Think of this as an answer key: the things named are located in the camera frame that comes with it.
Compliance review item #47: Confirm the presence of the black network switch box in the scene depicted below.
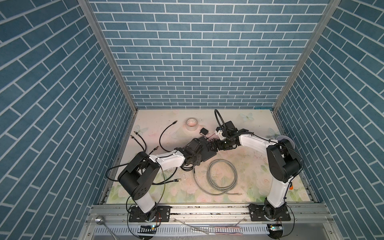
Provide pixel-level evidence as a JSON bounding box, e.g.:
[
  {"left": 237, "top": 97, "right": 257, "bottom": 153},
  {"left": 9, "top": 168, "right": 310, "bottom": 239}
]
[{"left": 196, "top": 137, "right": 217, "bottom": 162}]

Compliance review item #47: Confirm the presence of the black power adapter with cord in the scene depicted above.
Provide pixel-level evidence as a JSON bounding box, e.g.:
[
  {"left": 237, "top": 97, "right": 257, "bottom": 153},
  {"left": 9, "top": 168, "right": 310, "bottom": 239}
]
[{"left": 200, "top": 128, "right": 219, "bottom": 142}]

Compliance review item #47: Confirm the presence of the short black ethernet cable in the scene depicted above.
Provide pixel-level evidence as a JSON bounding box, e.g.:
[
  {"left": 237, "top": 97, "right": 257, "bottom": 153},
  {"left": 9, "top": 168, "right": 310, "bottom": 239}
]
[{"left": 158, "top": 120, "right": 178, "bottom": 153}]

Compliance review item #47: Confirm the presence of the grey ethernet cable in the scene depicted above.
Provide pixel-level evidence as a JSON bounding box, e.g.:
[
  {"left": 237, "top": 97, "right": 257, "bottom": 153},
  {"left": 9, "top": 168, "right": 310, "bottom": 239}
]
[{"left": 192, "top": 158, "right": 243, "bottom": 197}]

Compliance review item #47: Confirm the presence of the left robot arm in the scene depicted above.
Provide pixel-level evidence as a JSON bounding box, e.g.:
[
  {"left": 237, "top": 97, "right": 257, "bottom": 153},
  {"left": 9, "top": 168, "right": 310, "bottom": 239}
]
[{"left": 118, "top": 138, "right": 217, "bottom": 214}]

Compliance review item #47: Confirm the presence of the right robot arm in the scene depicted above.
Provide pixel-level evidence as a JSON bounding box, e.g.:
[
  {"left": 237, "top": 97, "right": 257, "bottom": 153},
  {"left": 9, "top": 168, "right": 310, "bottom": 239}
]
[{"left": 211, "top": 121, "right": 303, "bottom": 215}]

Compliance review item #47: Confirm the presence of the clear tape roll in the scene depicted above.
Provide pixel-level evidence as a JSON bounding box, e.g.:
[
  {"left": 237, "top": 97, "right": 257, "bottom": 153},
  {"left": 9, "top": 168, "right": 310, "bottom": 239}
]
[{"left": 185, "top": 118, "right": 199, "bottom": 132}]

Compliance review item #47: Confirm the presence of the lavender ceramic mug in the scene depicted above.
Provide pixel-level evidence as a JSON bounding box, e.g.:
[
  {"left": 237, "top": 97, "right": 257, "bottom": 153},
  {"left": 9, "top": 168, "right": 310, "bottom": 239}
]
[{"left": 276, "top": 135, "right": 296, "bottom": 149}]

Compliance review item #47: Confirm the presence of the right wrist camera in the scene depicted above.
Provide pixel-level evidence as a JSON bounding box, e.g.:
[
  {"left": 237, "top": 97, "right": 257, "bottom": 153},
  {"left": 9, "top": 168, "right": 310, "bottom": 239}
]
[{"left": 215, "top": 127, "right": 226, "bottom": 141}]

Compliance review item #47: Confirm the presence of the long black cable pair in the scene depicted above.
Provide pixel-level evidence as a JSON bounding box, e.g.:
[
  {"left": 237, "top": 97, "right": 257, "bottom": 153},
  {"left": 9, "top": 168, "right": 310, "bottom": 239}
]
[{"left": 104, "top": 131, "right": 160, "bottom": 182}]

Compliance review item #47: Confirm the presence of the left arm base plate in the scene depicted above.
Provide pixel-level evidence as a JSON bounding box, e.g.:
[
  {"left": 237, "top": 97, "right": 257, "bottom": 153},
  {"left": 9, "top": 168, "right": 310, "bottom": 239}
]
[{"left": 128, "top": 205, "right": 171, "bottom": 223}]

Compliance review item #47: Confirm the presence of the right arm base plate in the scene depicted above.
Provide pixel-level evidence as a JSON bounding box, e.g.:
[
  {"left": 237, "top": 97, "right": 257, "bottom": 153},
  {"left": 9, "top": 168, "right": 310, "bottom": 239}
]
[{"left": 248, "top": 204, "right": 291, "bottom": 222}]

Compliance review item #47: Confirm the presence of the aluminium mounting rail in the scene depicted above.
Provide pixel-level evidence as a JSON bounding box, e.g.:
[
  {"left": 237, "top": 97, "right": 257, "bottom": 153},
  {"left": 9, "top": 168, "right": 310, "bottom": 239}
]
[{"left": 80, "top": 203, "right": 342, "bottom": 240}]

